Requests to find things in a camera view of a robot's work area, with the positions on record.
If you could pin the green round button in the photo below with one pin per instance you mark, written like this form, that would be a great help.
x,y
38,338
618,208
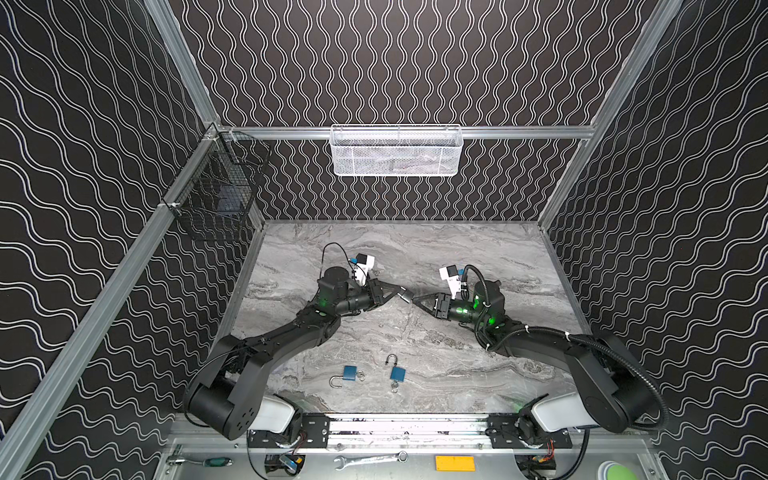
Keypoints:
x,y
612,470

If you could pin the silver open-end wrench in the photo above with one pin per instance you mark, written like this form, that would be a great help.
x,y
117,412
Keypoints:
x,y
342,462

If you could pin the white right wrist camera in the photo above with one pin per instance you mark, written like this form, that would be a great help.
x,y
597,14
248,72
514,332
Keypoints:
x,y
456,281

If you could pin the blue padlock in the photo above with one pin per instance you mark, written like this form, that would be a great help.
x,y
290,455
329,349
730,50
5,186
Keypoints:
x,y
397,374
349,373

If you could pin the white wire mesh basket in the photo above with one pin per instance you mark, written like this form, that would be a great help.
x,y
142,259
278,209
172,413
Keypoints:
x,y
388,150

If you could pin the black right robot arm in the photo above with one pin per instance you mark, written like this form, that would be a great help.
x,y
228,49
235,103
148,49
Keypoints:
x,y
613,391

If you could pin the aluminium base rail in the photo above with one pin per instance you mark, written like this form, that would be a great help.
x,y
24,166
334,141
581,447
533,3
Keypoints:
x,y
372,433

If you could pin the black wire mesh basket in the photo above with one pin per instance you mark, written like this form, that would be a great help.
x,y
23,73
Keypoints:
x,y
213,199

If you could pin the yellow label plate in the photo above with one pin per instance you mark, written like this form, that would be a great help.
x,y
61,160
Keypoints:
x,y
455,464

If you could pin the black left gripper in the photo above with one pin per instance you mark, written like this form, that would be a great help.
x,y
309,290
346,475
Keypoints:
x,y
374,295

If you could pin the blue padlock right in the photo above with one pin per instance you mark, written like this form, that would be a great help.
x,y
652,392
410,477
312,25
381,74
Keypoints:
x,y
397,374

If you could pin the green handled screwdriver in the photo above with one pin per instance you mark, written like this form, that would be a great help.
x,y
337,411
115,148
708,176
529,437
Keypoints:
x,y
214,462

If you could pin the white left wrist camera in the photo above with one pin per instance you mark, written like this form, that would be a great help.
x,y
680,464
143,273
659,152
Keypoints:
x,y
362,264

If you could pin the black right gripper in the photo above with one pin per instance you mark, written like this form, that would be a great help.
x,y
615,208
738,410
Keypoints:
x,y
442,304

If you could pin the blue padlock left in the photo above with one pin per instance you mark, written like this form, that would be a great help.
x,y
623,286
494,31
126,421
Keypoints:
x,y
349,373

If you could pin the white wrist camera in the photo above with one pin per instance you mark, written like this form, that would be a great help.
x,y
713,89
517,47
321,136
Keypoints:
x,y
456,281
362,264

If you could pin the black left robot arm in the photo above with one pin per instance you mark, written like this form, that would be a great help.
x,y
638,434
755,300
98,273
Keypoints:
x,y
228,391

